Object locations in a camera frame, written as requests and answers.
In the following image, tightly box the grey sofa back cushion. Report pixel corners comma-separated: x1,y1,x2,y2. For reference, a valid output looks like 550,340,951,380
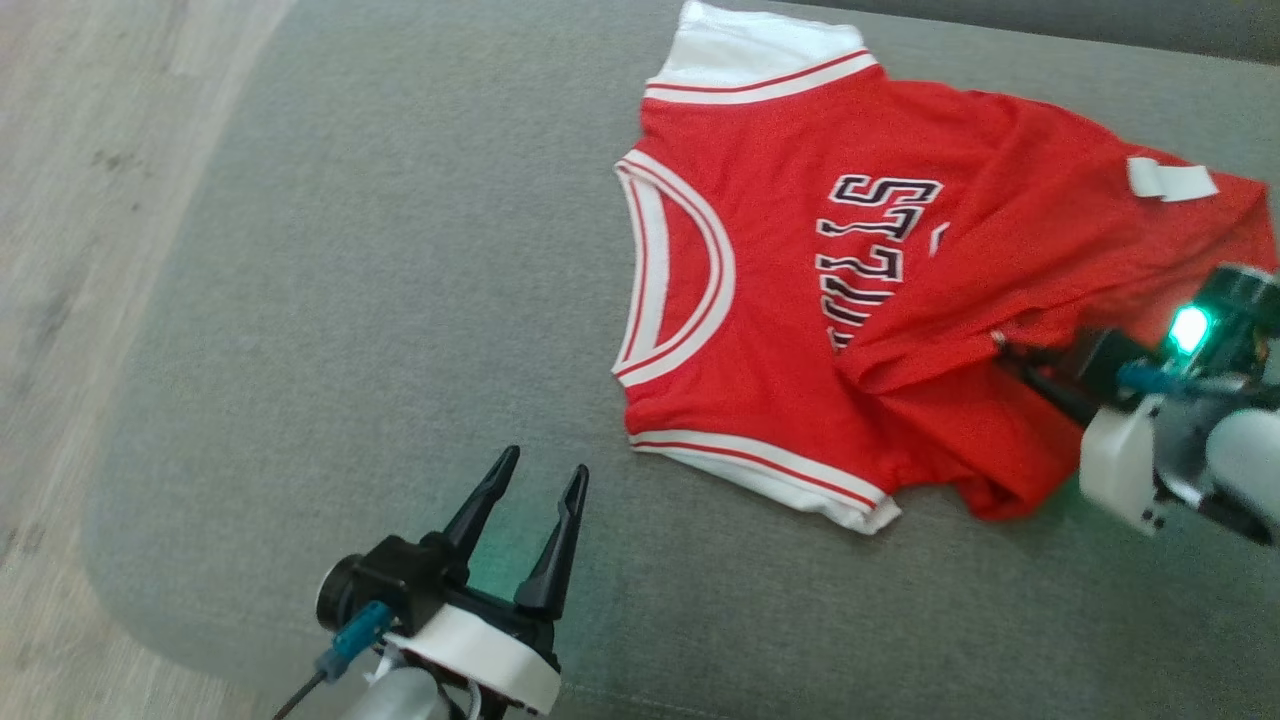
790,0,1280,66

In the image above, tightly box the large grey sofa ottoman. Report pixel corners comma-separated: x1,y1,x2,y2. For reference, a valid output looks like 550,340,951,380
82,0,1280,720

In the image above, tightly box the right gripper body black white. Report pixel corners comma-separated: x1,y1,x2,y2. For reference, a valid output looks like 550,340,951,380
1062,263,1280,537

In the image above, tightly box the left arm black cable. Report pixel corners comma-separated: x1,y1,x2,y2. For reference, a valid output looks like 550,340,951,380
272,668,331,720

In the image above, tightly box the red basketball jersey white trim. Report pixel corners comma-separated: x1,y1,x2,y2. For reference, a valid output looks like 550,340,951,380
612,0,1279,536

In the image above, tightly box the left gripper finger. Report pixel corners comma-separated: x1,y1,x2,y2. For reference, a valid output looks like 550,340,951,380
512,463,591,619
438,445,522,583

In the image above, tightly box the gripper blue connector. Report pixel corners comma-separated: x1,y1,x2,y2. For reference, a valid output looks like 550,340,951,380
316,600,393,683
1118,360,1193,396

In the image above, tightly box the right gripper blue connector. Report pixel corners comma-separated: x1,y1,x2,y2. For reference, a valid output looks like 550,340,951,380
1118,360,1193,396

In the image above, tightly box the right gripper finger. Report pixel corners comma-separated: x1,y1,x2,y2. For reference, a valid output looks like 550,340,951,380
998,342,1076,366
1005,360,1101,426

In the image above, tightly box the left gripper blue connector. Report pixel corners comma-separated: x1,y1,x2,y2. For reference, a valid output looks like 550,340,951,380
316,600,393,683

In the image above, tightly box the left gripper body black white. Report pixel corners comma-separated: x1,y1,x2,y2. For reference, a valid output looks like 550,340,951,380
316,535,563,717

